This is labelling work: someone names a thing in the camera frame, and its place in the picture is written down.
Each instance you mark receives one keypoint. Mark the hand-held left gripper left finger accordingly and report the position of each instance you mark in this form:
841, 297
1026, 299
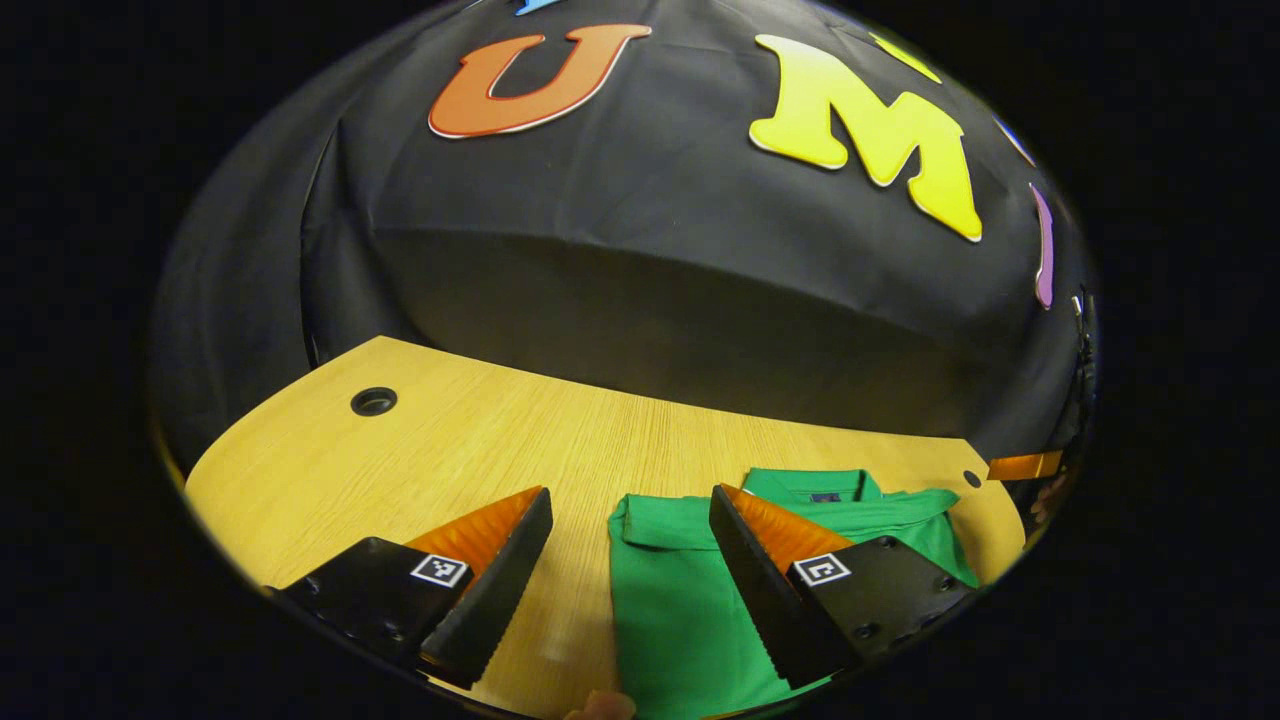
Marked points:
500, 600

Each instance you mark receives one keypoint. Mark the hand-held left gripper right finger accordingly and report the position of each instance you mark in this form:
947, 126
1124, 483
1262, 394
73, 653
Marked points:
760, 600

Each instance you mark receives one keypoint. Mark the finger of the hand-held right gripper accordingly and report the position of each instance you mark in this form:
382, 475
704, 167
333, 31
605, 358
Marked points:
1025, 466

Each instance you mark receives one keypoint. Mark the green T-shirt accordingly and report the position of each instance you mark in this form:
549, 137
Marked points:
670, 620

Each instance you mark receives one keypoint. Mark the black backdrop cloth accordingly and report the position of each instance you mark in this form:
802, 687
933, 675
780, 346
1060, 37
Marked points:
650, 300

